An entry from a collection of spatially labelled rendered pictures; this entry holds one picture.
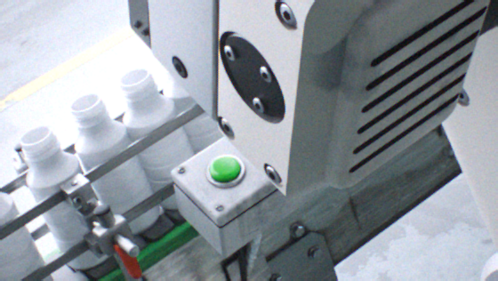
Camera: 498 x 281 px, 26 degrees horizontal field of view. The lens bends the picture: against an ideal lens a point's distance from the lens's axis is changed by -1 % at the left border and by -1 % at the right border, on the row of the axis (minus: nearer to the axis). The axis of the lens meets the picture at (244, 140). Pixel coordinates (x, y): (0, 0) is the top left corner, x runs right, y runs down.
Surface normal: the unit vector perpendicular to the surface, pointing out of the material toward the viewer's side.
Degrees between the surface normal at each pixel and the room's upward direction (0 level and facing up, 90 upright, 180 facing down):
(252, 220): 110
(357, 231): 90
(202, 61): 90
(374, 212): 90
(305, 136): 116
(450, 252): 0
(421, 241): 0
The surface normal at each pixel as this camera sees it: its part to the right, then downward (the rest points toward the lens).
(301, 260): 0.55, 0.30
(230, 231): 0.62, 0.56
